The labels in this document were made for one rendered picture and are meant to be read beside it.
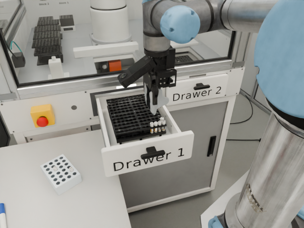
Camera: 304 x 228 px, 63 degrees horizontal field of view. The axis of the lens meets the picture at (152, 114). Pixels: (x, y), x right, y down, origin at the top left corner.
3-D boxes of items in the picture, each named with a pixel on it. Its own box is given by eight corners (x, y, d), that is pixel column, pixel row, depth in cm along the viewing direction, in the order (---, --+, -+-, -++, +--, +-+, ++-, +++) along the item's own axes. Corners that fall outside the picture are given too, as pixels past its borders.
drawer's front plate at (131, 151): (191, 158, 84) (194, 133, 78) (105, 177, 77) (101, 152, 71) (189, 154, 85) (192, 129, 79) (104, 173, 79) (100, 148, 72)
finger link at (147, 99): (163, 106, 84) (165, 83, 78) (146, 109, 83) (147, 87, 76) (159, 100, 86) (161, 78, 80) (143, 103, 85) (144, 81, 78)
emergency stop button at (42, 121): (49, 126, 92) (46, 118, 89) (38, 129, 91) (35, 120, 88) (49, 122, 94) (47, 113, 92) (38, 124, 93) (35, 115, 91)
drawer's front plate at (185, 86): (225, 96, 116) (229, 74, 110) (166, 106, 109) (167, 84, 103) (222, 94, 118) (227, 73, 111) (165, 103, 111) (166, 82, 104)
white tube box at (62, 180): (82, 181, 83) (80, 173, 81) (58, 195, 79) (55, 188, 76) (64, 161, 91) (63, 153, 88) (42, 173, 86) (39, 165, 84)
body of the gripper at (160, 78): (176, 88, 75) (178, 50, 68) (149, 93, 73) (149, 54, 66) (166, 78, 81) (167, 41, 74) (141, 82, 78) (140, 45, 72)
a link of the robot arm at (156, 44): (148, 38, 63) (138, 29, 69) (148, 55, 66) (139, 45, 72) (175, 35, 65) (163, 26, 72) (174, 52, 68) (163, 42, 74)
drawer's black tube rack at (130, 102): (165, 138, 89) (166, 124, 85) (117, 148, 85) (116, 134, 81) (148, 105, 106) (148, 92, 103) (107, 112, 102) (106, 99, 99)
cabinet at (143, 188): (216, 195, 168) (241, 94, 121) (57, 239, 144) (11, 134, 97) (168, 116, 241) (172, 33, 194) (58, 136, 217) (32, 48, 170)
